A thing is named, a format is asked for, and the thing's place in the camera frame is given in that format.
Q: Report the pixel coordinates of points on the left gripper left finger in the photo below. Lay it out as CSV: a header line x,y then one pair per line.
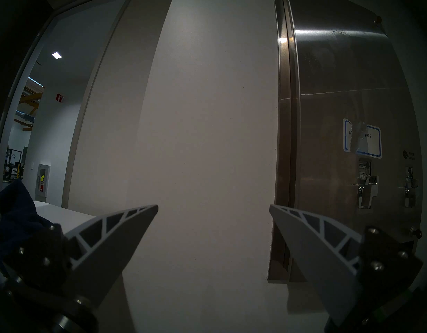
x,y
106,245

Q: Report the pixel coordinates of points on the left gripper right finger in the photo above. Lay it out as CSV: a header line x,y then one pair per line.
x,y
317,245

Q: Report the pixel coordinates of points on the white table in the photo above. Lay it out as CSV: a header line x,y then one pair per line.
x,y
61,216

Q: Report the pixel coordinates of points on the dark blue cloth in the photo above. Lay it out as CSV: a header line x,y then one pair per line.
x,y
15,211

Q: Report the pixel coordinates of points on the blue bordered white label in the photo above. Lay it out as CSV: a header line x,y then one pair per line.
x,y
371,141

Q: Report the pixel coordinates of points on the black metal rack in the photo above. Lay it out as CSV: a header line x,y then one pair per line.
x,y
12,164

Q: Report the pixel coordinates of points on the free tampon sticker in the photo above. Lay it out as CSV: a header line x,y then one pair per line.
x,y
409,154

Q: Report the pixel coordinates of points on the ceiling light panel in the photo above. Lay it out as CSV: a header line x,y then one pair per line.
x,y
56,54

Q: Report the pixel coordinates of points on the fire extinguisher wall cabinet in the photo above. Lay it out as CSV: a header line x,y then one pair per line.
x,y
43,179

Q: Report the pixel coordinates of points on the grey door frame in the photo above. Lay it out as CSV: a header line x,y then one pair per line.
x,y
88,93

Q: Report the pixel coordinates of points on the stainless steel wall dispenser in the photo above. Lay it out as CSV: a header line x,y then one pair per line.
x,y
338,75

